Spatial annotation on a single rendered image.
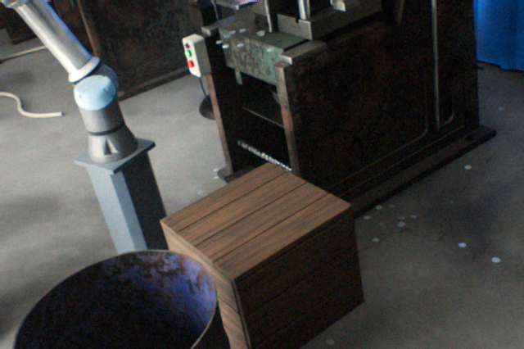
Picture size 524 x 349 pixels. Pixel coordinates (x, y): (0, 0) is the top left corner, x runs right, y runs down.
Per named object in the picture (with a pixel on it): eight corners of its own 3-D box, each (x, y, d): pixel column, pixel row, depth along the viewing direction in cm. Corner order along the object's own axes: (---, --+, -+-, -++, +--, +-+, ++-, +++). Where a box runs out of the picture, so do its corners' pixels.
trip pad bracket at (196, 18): (211, 58, 242) (199, 6, 232) (198, 53, 249) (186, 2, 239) (224, 52, 244) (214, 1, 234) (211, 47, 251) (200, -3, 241)
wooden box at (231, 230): (258, 378, 175) (233, 278, 157) (187, 310, 203) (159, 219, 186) (364, 301, 193) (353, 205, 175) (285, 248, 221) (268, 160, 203)
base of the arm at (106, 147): (112, 166, 197) (102, 138, 192) (80, 157, 205) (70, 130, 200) (147, 142, 206) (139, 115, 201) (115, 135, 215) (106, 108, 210)
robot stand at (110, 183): (151, 284, 217) (112, 170, 195) (114, 269, 228) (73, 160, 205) (187, 251, 229) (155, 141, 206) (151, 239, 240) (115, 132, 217)
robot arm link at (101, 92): (85, 136, 195) (70, 94, 188) (86, 117, 207) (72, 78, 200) (124, 126, 196) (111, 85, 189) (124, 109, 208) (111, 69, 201)
